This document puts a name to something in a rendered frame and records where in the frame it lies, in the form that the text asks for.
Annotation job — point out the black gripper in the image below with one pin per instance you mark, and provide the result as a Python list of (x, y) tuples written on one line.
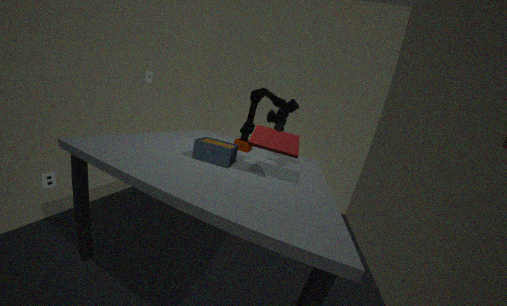
[(281, 119)]

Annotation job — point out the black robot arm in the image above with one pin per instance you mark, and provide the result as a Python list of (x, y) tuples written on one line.
[(255, 98)]

